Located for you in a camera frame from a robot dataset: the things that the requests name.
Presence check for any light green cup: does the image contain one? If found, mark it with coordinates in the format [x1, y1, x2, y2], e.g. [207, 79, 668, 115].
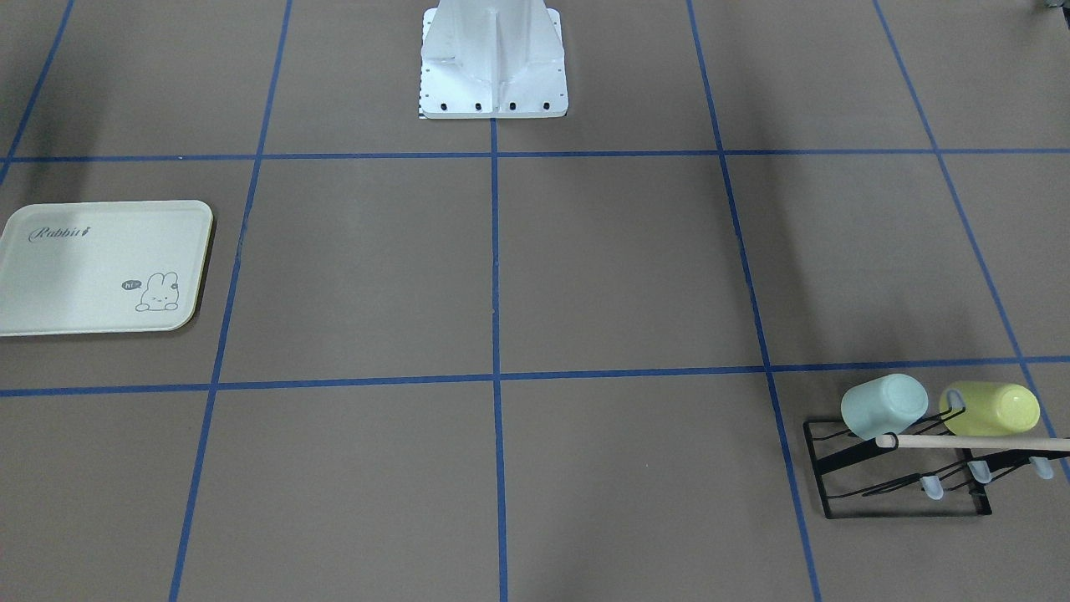
[840, 374, 930, 441]

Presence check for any cream rabbit tray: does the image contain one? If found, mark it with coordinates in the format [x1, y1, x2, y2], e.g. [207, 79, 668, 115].
[1, 201, 214, 338]

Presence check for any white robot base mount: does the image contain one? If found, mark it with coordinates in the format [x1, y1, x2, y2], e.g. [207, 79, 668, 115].
[418, 1, 569, 120]

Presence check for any black wire cup rack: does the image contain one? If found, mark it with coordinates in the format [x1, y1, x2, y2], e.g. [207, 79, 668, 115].
[803, 411, 1067, 521]

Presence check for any yellow cup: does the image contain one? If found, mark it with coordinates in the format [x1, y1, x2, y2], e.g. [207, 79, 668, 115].
[939, 380, 1041, 436]

